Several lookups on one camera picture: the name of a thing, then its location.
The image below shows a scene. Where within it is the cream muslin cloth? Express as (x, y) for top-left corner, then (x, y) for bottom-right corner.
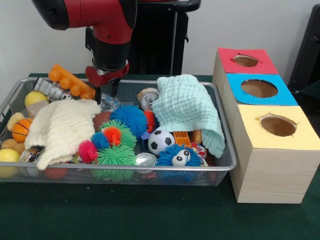
(24, 99), (102, 171)

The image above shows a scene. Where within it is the wooden box with three holes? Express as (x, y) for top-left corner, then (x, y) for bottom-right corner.
(211, 47), (320, 204)

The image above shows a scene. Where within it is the silver wire mesh bin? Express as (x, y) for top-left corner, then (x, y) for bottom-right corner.
(0, 77), (238, 188)

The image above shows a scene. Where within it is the blue spiky rubber ball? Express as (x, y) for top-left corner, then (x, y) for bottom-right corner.
(110, 104), (148, 135)

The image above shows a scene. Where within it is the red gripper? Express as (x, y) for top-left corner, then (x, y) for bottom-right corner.
(85, 59), (130, 105)

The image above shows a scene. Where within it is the black equipment case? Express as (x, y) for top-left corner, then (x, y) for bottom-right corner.
(287, 3), (320, 93)

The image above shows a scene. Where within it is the green spiky rubber ball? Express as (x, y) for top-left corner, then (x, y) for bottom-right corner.
(96, 144), (137, 181)

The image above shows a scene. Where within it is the orange mini basketball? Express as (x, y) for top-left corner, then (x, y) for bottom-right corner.
(11, 117), (33, 143)

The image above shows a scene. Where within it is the crushed clear plastic bottle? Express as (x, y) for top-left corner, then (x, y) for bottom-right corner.
(101, 94), (122, 111)

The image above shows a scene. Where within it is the multicoloured spiky caterpillar toy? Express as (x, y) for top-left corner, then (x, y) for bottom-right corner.
(77, 119), (138, 163)

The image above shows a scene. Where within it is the mint muslin cloth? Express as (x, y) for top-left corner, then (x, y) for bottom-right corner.
(151, 74), (226, 159)

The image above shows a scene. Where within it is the dark green tablecloth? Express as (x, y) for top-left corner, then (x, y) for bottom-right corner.
(0, 72), (320, 240)

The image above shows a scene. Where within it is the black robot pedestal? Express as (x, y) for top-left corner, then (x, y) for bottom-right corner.
(127, 0), (202, 75)

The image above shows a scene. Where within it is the black and white soccer ball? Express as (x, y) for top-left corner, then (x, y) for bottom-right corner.
(147, 129), (176, 157)

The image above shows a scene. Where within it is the long orange toy block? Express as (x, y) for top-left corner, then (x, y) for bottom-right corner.
(48, 64), (97, 100)

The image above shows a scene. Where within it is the blue spiky ball with eyes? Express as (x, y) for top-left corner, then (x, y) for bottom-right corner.
(156, 144), (203, 182)

